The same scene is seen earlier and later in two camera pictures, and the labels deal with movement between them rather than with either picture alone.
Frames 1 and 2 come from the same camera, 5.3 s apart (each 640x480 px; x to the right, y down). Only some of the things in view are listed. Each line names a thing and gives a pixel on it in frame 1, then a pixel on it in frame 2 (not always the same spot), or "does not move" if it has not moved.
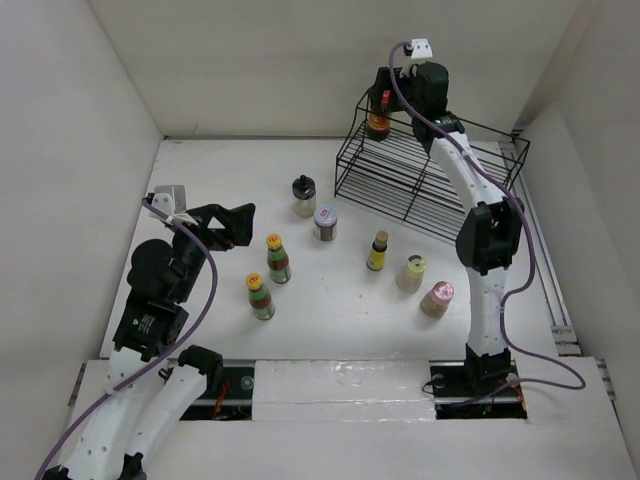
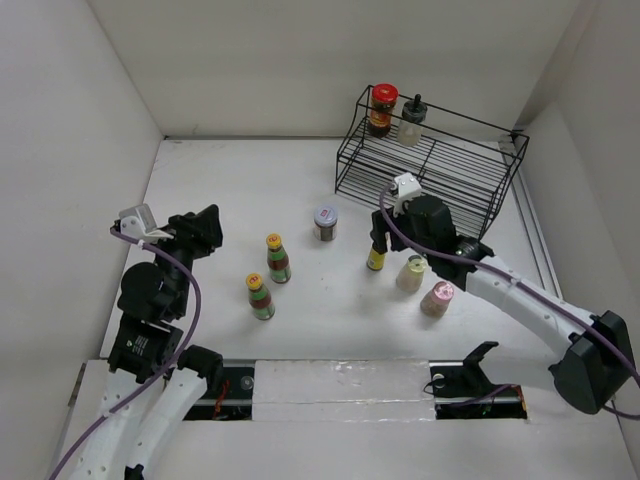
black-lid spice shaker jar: (304, 196) to (410, 127)
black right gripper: (382, 82) to (378, 232)
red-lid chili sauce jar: (378, 124) does not move
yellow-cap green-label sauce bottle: (278, 260) does not move
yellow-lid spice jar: (410, 276) does not move
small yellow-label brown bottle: (377, 252) does not move
